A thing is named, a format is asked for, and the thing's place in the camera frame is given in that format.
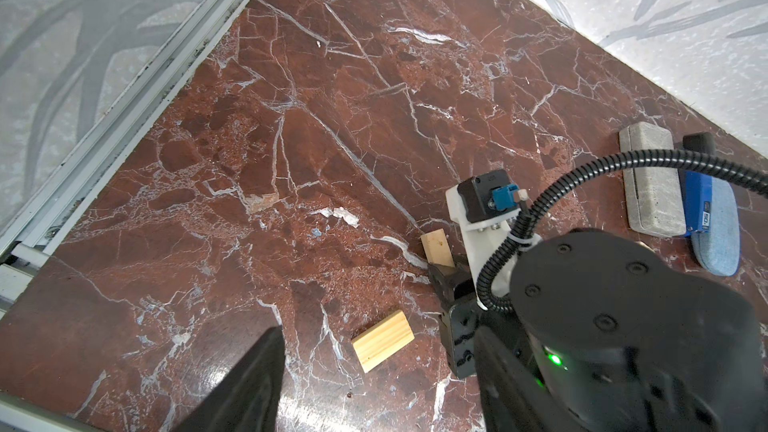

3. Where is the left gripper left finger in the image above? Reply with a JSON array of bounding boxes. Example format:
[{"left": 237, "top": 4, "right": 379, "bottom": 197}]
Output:
[{"left": 174, "top": 326, "right": 285, "bottom": 431}]

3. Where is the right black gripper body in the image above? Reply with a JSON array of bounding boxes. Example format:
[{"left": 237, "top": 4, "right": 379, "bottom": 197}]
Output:
[{"left": 427, "top": 254, "right": 529, "bottom": 380}]

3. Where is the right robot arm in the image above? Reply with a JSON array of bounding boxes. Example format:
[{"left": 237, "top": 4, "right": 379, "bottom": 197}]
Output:
[{"left": 429, "top": 229, "right": 767, "bottom": 431}]

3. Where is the light blue glasses case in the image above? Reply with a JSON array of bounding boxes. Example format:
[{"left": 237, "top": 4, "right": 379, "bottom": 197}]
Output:
[{"left": 691, "top": 179, "right": 741, "bottom": 277}]

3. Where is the ribbed wood block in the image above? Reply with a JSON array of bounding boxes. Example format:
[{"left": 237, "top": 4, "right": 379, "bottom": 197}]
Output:
[{"left": 352, "top": 310, "right": 415, "bottom": 373}]

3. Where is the aluminium mounting rail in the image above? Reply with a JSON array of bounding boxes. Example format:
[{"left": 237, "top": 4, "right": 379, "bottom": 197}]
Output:
[{"left": 1, "top": 0, "right": 248, "bottom": 310}]

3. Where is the grey glasses case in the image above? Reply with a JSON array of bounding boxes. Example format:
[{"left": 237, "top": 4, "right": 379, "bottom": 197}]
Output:
[{"left": 619, "top": 122, "right": 686, "bottom": 238}]

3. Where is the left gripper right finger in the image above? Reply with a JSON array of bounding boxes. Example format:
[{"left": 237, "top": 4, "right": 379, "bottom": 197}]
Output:
[{"left": 474, "top": 326, "right": 583, "bottom": 431}]

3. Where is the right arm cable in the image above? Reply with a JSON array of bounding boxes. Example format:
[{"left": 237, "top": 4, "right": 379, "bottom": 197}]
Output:
[{"left": 476, "top": 149, "right": 768, "bottom": 313}]

